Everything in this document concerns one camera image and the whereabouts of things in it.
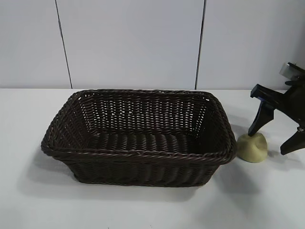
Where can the dark brown woven basket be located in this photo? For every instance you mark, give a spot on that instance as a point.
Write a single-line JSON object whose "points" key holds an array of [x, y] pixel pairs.
{"points": [[133, 167]]}

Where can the pale yellow egg yolk pastry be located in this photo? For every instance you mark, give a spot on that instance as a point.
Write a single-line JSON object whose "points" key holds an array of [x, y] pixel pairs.
{"points": [[252, 150]]}

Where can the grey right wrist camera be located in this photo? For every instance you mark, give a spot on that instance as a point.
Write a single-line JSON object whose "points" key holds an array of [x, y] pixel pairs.
{"points": [[289, 71]]}

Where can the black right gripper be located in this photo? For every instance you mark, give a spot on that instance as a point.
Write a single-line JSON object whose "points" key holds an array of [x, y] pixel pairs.
{"points": [[295, 105]]}

